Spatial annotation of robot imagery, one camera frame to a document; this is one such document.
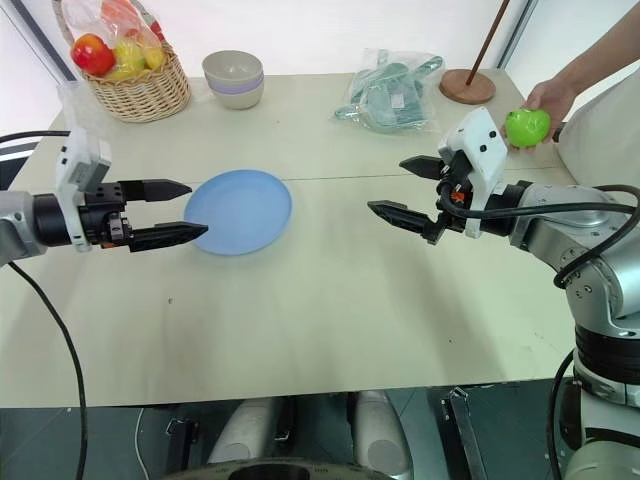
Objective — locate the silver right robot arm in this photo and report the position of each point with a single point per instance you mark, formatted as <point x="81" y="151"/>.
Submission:
<point x="575" y="225"/>

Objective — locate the round wooden stand base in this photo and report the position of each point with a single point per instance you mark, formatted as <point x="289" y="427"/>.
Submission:
<point x="467" y="87"/>

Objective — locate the person's bare hand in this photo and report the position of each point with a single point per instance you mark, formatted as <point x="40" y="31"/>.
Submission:
<point x="550" y="97"/>

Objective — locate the woven wicker basket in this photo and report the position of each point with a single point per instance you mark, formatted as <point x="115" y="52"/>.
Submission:
<point x="145" y="92"/>

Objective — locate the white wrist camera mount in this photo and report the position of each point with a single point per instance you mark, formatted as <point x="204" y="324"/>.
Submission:
<point x="482" y="145"/>
<point x="75" y="160"/>

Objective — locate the grey rounded shape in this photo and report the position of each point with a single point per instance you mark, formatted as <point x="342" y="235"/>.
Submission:
<point x="242" y="432"/>
<point x="380" y="432"/>

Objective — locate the green apple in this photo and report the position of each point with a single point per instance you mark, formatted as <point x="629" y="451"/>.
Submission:
<point x="527" y="127"/>

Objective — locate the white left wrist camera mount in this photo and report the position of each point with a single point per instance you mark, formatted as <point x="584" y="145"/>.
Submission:
<point x="75" y="160"/>

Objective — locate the lilac bowl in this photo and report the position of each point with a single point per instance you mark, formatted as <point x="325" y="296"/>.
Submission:
<point x="240" y="87"/>

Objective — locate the dark round rim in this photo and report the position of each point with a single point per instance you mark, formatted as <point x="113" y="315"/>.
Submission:
<point x="280" y="470"/>

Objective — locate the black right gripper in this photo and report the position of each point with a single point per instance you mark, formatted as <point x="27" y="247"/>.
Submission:
<point x="452" y="192"/>

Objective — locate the small yellow fruit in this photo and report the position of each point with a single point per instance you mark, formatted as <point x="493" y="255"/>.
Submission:
<point x="154" y="57"/>

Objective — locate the person's bare forearm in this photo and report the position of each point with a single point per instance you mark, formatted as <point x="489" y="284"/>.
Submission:
<point x="600" y="50"/>

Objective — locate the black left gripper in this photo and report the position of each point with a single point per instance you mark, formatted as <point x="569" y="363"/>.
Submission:
<point x="102" y="220"/>

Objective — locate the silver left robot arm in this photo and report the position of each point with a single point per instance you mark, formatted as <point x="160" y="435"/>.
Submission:
<point x="20" y="220"/>

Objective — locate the red apple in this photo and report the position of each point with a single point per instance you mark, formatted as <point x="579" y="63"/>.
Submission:
<point x="92" y="55"/>

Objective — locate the person's white garment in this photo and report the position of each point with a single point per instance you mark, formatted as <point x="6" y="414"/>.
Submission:
<point x="610" y="135"/>

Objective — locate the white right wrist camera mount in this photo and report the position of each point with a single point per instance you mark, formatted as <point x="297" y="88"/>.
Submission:
<point x="482" y="145"/>

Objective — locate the clear bag of teal utensils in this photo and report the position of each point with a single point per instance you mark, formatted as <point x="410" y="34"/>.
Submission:
<point x="390" y="95"/>

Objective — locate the light blue plate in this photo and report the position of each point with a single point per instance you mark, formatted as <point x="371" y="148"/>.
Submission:
<point x="245" y="210"/>

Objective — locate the brown wooden stand rod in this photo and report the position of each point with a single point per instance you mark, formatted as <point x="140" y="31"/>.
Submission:
<point x="487" y="37"/>

